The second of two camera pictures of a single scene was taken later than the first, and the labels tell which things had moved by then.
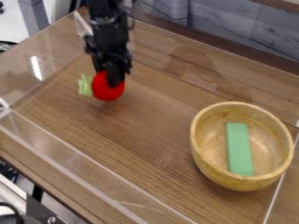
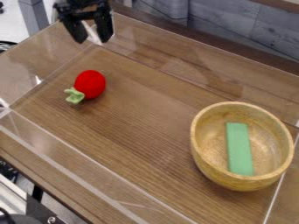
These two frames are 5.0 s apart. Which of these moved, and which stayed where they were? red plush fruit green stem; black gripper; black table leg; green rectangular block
Moved: black gripper; red plush fruit green stem
Stayed: black table leg; green rectangular block
